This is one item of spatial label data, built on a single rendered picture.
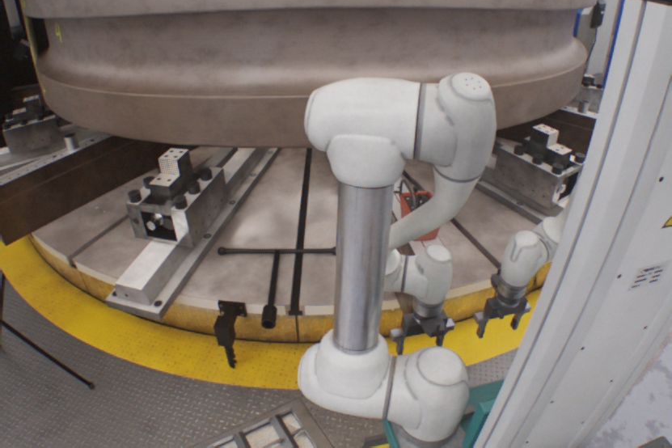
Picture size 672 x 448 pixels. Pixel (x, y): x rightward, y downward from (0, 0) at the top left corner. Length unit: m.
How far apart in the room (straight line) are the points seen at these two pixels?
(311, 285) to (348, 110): 1.50
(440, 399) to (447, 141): 0.54
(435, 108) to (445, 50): 1.61
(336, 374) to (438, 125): 0.56
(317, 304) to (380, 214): 1.29
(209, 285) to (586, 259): 1.84
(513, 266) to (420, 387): 0.49
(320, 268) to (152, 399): 1.04
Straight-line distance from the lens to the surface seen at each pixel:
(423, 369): 0.96
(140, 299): 2.10
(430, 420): 1.02
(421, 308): 1.23
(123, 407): 2.24
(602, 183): 0.58
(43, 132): 3.93
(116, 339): 2.53
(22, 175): 2.94
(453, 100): 0.68
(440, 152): 0.71
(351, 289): 0.84
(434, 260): 1.12
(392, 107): 0.69
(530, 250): 1.26
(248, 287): 2.14
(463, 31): 2.33
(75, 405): 2.35
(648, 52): 0.53
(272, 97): 2.02
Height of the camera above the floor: 1.76
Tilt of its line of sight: 32 degrees down
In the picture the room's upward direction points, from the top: straight up
